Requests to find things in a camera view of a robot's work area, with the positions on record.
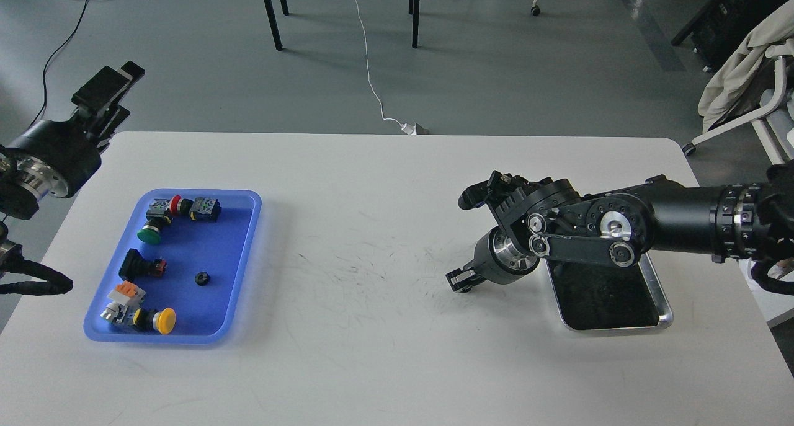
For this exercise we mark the blue plastic tray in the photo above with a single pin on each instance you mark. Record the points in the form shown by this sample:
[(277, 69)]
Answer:
[(204, 313)]

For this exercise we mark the white chair frame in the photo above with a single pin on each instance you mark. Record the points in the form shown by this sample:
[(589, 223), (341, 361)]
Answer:
[(778, 53)]

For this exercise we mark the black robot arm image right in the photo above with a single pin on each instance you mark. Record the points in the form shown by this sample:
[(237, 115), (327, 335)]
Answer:
[(548, 219)]

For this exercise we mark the green push button switch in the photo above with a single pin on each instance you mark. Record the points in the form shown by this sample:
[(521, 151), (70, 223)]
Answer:
[(150, 232)]

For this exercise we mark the black table leg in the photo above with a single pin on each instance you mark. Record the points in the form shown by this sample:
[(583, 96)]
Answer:
[(271, 21), (414, 12)]

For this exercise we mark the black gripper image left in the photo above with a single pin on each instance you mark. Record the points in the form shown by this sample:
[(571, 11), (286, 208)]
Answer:
[(58, 157)]

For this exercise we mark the silver metal tray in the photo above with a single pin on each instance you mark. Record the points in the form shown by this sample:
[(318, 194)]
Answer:
[(602, 301)]

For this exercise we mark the black contact block switch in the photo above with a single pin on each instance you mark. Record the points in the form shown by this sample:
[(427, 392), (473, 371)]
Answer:
[(205, 209)]

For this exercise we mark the red push button switch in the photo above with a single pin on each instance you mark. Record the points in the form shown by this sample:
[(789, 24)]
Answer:
[(172, 207)]

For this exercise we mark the black table leg right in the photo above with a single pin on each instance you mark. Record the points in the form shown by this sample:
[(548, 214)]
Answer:
[(414, 12)]

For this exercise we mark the beige jacket on chair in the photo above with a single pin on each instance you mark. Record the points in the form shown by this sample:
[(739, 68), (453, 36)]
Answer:
[(734, 77)]

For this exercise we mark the yellow push button switch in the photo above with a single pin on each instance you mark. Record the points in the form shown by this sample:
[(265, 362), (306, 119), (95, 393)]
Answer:
[(141, 320)]

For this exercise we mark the black table leg left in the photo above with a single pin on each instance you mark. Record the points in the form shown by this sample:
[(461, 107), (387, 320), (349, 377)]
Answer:
[(271, 21)]

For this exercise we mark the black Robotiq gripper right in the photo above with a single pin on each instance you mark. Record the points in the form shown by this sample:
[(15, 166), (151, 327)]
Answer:
[(495, 260)]

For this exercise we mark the orange grey contact block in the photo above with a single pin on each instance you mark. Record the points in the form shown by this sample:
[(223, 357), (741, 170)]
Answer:
[(127, 294)]

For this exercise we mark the black red connector switch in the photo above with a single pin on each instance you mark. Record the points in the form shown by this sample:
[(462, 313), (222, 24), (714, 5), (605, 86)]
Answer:
[(135, 265)]

